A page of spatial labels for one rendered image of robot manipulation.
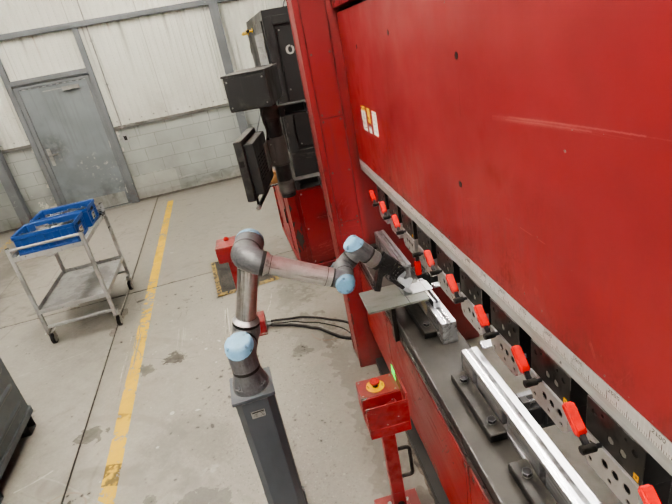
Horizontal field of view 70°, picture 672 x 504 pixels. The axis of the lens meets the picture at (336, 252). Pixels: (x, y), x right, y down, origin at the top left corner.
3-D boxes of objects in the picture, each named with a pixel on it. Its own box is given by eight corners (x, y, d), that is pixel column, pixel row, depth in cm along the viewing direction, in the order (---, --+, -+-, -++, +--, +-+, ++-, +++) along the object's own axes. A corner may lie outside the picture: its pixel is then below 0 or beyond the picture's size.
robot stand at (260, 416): (274, 531, 225) (231, 405, 193) (269, 499, 241) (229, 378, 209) (311, 517, 228) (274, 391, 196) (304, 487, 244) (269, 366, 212)
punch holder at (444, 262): (438, 285, 172) (434, 243, 165) (460, 279, 172) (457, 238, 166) (455, 305, 158) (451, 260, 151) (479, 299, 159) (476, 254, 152)
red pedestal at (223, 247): (237, 328, 396) (209, 237, 362) (267, 321, 398) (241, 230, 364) (237, 342, 378) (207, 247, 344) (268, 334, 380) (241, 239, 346)
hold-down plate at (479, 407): (451, 380, 169) (450, 374, 168) (465, 376, 170) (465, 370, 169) (491, 443, 142) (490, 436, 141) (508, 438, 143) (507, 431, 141)
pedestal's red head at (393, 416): (359, 405, 197) (352, 370, 190) (396, 395, 198) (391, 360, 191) (371, 440, 179) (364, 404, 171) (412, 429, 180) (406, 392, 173)
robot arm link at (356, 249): (339, 244, 197) (353, 229, 194) (359, 258, 201) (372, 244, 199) (342, 253, 190) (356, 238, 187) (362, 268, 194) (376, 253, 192)
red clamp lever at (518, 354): (510, 346, 112) (527, 387, 108) (526, 342, 113) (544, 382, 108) (507, 348, 114) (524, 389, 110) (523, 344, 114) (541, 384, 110)
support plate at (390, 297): (359, 294, 212) (358, 292, 212) (415, 280, 215) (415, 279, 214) (368, 315, 196) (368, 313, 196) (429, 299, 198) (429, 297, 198)
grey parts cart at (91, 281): (73, 301, 504) (34, 217, 465) (136, 284, 514) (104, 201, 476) (48, 347, 423) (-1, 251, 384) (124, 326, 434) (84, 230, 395)
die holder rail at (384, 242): (376, 246, 284) (373, 231, 280) (385, 244, 284) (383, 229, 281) (401, 283, 239) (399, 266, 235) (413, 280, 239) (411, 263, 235)
